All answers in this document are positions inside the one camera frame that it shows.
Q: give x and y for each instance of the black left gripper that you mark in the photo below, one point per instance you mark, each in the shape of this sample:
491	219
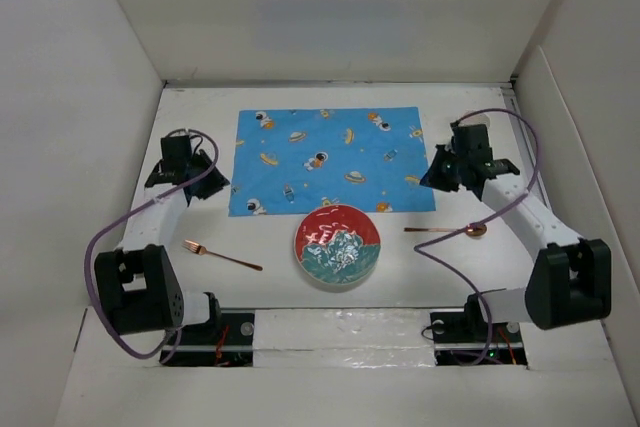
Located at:
215	184

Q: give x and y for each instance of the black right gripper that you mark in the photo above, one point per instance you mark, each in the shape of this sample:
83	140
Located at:
431	178

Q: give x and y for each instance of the copper fork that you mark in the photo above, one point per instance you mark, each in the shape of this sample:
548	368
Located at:
199	249

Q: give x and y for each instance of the copper spoon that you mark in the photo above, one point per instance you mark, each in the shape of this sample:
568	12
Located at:
473	231

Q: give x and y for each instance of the blue space-print placemat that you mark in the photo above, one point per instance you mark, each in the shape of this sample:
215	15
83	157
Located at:
290	162

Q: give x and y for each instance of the red and teal plate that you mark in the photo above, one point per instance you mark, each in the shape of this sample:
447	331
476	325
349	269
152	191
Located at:
337	246

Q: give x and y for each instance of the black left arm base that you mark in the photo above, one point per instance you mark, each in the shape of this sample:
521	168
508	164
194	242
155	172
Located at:
228	344

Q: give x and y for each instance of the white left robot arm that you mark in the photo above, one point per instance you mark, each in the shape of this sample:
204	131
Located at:
137	288

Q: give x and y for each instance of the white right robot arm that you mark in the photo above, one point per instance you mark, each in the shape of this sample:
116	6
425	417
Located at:
570	281

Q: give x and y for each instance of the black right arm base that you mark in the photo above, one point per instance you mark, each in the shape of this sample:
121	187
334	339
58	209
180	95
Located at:
461	337

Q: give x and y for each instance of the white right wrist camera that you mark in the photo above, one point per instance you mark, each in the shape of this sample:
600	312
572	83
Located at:
476	119

